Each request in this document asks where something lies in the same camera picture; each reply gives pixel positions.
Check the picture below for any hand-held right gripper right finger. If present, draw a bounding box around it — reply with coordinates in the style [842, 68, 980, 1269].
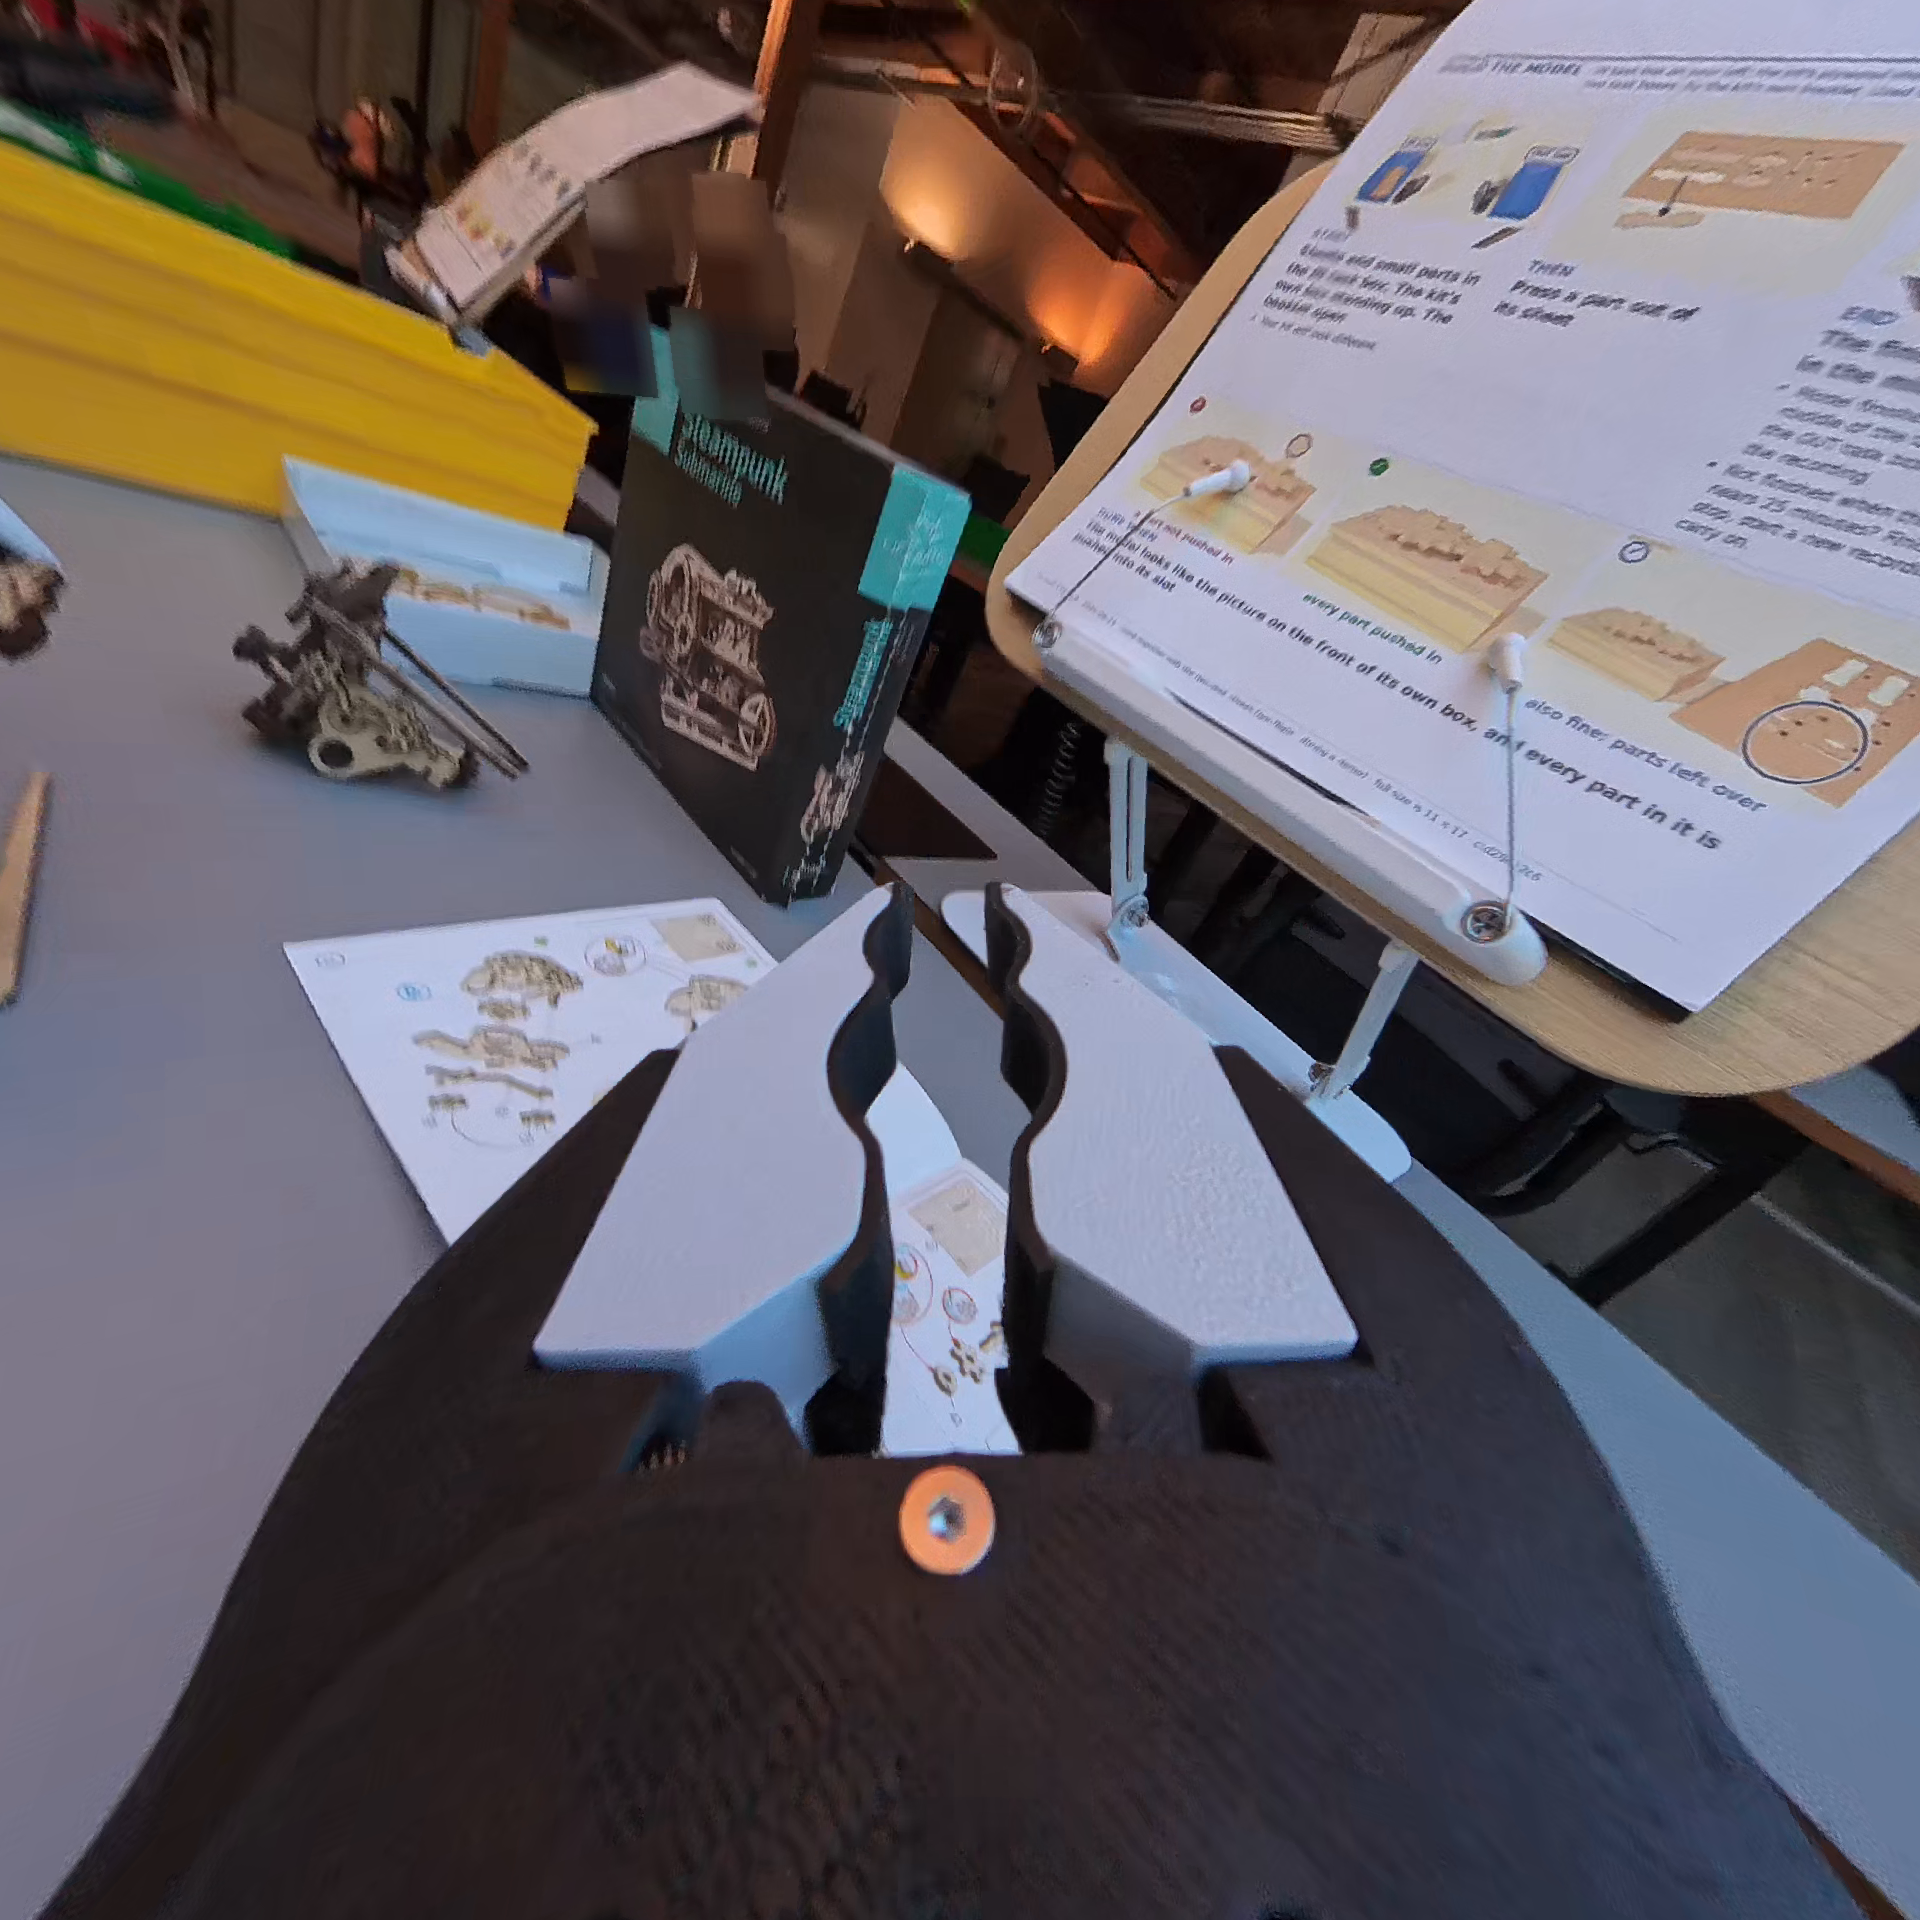
[983, 885, 1371, 1451]

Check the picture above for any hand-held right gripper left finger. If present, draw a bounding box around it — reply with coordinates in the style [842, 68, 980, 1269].
[532, 881, 916, 1454]

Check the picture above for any wooden plate with gears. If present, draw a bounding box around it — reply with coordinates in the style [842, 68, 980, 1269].
[0, 548, 71, 663]

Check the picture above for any assembly instruction booklet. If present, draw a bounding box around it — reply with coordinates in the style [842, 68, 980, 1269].
[284, 896, 1039, 1460]

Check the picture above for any grey desk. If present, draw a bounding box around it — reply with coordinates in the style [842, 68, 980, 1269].
[0, 451, 1920, 1920]

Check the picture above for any printed task instruction paper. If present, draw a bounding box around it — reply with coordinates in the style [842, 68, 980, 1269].
[1002, 0, 1920, 1016]

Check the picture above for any yellow plastic bin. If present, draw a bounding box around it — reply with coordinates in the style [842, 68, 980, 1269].
[0, 142, 600, 536]

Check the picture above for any pointed wooden stick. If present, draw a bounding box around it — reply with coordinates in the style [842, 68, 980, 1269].
[0, 771, 50, 1008]

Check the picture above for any wooden gear mechanism assembly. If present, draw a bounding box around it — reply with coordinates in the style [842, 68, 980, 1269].
[231, 556, 530, 792]

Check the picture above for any small white cardboard box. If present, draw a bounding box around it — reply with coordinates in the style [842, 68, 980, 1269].
[278, 454, 603, 701]

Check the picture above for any black puzzle kit box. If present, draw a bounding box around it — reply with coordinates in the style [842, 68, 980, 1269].
[587, 381, 976, 907]

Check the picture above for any wooden document stand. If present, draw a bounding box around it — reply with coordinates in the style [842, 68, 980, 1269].
[935, 145, 1920, 1191]

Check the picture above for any curled printed paper sheet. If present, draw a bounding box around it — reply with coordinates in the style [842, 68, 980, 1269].
[384, 61, 766, 326]

